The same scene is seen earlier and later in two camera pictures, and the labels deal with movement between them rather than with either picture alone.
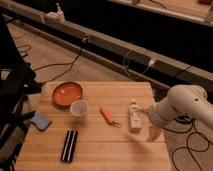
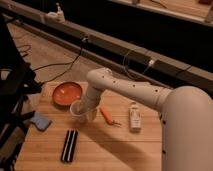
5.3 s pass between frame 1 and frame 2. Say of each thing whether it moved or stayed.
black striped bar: stayed
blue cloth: stayed
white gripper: moved
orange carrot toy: stayed
